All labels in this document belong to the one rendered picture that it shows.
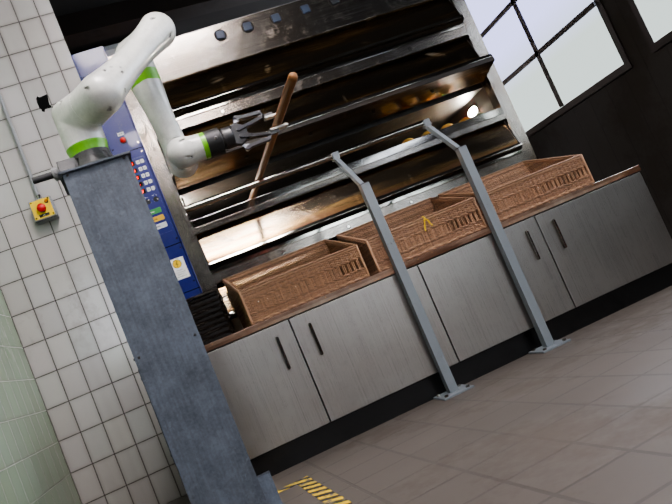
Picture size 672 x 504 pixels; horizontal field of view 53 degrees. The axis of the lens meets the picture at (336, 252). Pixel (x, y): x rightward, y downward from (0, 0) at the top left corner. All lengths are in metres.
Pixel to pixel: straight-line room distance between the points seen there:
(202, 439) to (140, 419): 1.24
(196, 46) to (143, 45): 1.30
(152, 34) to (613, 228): 2.16
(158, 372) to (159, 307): 0.19
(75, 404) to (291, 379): 1.07
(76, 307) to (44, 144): 0.80
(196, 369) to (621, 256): 2.05
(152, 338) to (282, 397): 0.83
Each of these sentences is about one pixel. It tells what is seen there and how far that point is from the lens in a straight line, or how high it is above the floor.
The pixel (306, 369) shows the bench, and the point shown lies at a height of 0.33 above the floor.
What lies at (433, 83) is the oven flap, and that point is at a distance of 3.63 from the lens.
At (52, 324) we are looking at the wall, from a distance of 3.34.
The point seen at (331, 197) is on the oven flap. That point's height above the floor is 1.05.
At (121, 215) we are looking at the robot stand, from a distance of 2.12.
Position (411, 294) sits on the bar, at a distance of 2.80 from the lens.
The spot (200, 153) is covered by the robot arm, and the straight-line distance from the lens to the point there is 2.32.
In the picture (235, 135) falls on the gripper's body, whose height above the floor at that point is 1.19.
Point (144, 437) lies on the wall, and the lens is 3.28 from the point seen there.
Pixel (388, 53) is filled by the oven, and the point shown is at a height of 1.67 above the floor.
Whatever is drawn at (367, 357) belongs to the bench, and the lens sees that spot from 2.79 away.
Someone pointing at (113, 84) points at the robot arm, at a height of 1.38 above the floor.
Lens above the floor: 0.50
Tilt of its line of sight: 5 degrees up
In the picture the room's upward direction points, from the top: 23 degrees counter-clockwise
